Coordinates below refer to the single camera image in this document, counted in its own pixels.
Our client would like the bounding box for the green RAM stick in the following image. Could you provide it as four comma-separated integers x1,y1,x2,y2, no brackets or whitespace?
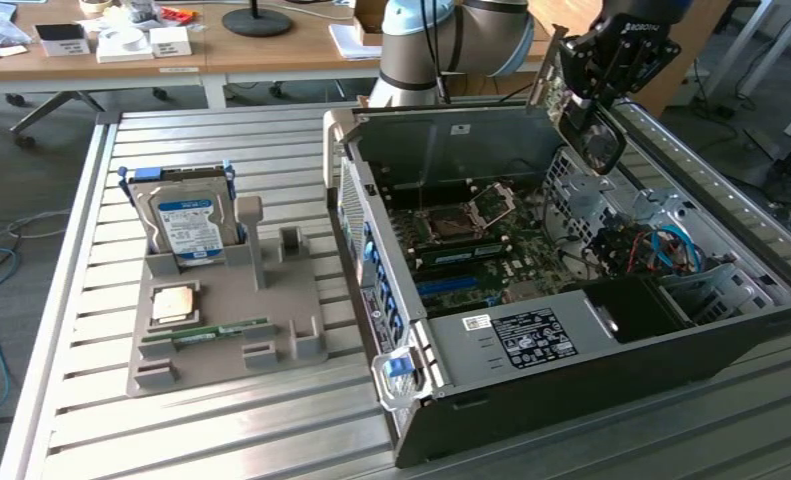
140,318,271,346
420,241,508,267

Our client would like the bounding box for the wooden desk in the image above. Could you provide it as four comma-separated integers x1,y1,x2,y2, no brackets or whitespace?
0,0,574,96

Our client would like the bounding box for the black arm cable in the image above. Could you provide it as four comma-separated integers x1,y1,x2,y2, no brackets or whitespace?
419,0,454,105

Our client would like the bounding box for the black graphics card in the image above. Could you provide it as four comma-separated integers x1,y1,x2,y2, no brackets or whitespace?
526,23,631,177

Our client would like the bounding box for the orange plastic object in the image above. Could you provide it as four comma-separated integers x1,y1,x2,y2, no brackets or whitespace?
156,5,201,27

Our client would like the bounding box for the black round stand base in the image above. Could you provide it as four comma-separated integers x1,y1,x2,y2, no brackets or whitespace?
220,0,295,38

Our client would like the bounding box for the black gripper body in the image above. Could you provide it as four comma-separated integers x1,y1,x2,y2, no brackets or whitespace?
587,0,687,57

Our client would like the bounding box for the blue case latch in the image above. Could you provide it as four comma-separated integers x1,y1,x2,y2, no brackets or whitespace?
380,352,415,382

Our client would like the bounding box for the blue disk wire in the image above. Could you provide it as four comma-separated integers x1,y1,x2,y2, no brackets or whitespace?
647,224,705,275

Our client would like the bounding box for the wooden cabinet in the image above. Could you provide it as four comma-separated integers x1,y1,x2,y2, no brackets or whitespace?
522,0,734,117

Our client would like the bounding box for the flat white box with roll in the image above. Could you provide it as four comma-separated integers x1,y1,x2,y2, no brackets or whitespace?
93,26,156,65

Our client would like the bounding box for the hard disk in blue carrier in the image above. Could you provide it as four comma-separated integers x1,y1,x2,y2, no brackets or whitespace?
117,162,244,269

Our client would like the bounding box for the small white box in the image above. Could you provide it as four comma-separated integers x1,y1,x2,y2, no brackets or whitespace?
147,25,192,59

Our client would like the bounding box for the grey floor cable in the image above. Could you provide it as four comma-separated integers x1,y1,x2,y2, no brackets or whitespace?
0,208,75,240

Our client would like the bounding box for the silver CPU chip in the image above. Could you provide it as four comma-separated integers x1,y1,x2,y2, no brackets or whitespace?
151,287,196,324

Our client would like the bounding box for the white box with black lid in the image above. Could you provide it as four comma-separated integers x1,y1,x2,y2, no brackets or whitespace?
32,22,93,58

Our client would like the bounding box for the red disk wire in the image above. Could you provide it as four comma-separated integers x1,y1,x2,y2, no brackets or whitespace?
624,229,676,275

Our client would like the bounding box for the black open PC case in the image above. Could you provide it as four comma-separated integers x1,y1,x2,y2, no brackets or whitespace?
323,89,791,469

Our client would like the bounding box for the silver drive cage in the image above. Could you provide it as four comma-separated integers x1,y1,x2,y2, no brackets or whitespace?
542,145,707,281

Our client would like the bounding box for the green motherboard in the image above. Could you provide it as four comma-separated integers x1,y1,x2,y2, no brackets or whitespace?
387,179,587,314

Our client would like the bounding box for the brown cardboard box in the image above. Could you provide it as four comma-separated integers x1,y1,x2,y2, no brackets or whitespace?
352,0,388,47

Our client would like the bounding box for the silver socket cover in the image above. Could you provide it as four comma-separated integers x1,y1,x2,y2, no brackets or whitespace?
466,182,520,227

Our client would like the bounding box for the CPU socket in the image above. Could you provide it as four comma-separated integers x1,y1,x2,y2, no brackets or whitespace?
420,203,480,245

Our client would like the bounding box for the grey parts rack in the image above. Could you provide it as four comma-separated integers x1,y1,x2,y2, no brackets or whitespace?
125,195,331,400

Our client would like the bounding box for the white paper stack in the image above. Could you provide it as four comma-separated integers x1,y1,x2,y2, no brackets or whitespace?
327,22,384,61

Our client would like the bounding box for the grey power supply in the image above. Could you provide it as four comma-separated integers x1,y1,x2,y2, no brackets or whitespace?
426,292,620,390

